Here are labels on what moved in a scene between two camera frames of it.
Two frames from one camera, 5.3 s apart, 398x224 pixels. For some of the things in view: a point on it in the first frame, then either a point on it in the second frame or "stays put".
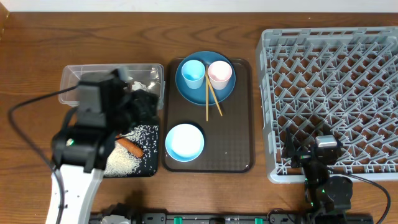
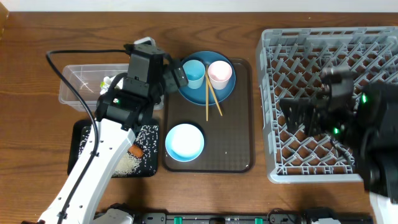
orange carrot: (129, 146) stays put
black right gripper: (289, 151) -> (316, 114)
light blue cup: (193, 71) stays put
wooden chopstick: (213, 93) stays put
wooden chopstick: (207, 93) stays put
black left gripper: (143, 101) -> (174, 81)
